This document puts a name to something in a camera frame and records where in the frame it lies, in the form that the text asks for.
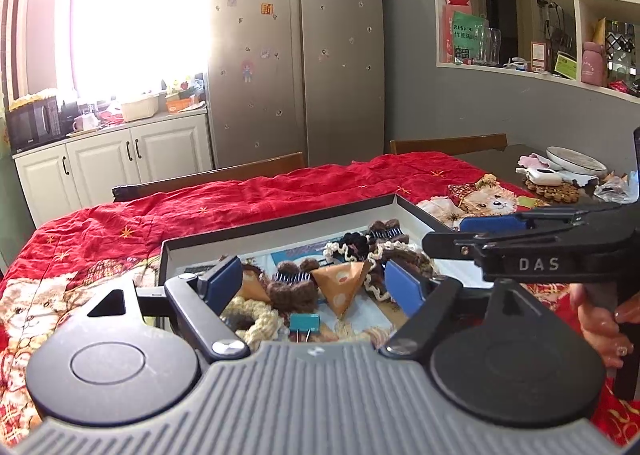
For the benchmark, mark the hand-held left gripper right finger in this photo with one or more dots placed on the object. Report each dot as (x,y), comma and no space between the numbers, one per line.
(405,285)

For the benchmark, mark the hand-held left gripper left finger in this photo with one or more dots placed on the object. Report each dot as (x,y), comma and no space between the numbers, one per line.
(222,282)

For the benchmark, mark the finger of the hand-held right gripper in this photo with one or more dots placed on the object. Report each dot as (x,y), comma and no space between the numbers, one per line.
(492,225)
(452,246)

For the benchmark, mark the brown cream-edged scrunchie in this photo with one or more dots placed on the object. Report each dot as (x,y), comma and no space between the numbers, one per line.
(380,255)

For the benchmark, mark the cream scrunchie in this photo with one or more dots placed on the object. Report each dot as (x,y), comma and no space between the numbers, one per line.
(255,317)

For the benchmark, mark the brown fuzzy hair clip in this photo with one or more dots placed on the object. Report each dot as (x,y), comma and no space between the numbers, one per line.
(295,287)
(387,231)

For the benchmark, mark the orange patterned triangle cloth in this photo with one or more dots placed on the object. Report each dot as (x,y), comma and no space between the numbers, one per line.
(342,287)

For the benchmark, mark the black and white scrunchie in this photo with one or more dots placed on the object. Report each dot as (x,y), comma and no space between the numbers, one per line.
(350,245)

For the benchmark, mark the black shallow box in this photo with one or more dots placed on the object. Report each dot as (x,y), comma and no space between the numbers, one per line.
(280,230)

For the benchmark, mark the person's right hand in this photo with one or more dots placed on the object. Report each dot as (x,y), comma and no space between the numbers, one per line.
(597,330)

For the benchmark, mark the woven coaster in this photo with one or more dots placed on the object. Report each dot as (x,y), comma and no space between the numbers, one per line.
(555,192)

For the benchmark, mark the red printed blanket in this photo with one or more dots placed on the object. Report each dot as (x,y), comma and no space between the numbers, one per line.
(225,195)

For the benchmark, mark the wooden chair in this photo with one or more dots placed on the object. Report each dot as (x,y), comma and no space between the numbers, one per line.
(450,144)
(210,175)

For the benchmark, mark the clear plastic bag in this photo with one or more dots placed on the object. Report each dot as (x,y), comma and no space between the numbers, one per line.
(612,190)

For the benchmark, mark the white plate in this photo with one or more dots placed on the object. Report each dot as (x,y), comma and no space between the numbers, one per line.
(575,160)

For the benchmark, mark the white cabinet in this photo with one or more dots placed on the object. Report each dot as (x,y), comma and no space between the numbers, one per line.
(115,165)

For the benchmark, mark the small green box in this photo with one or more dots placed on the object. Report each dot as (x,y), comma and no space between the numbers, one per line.
(565,66)

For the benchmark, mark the clear drinking glass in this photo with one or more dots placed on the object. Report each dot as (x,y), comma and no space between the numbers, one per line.
(494,47)
(480,47)

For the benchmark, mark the orange box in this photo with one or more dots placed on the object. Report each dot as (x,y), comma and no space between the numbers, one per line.
(181,106)

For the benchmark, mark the pink thermos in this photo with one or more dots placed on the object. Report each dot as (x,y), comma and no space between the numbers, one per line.
(594,65)

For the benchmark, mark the white basin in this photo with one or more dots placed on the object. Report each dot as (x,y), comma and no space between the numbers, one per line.
(140,108)

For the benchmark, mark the white mug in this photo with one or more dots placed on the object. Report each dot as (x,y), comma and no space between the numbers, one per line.
(84,122)

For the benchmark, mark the silver refrigerator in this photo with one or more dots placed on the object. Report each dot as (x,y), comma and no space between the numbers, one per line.
(295,50)

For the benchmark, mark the black microwave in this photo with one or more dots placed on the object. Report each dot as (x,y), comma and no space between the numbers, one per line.
(32,125)

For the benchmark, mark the yellow flowers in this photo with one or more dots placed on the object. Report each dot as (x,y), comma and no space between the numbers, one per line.
(32,97)

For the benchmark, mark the white wall shelf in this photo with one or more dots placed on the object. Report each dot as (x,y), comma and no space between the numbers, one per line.
(535,0)

